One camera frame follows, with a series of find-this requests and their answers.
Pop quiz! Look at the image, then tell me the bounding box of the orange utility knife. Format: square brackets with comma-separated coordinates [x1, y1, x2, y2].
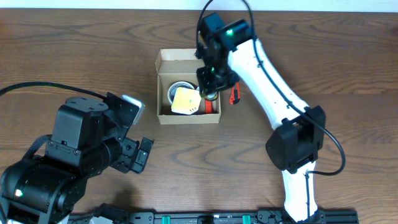
[229, 82, 241, 105]

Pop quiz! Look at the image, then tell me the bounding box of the yellow sticky note pad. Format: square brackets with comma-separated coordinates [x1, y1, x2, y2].
[171, 87, 201, 115]

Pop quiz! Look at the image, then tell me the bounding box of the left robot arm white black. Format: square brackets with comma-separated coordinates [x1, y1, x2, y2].
[1, 93, 154, 223]

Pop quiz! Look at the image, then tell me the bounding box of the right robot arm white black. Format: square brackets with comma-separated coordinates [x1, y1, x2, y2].
[196, 13, 326, 222]

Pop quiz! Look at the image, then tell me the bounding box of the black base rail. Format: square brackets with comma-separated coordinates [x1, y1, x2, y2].
[68, 203, 359, 224]

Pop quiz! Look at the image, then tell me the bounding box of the white tape roll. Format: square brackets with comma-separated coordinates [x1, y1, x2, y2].
[167, 81, 195, 104]

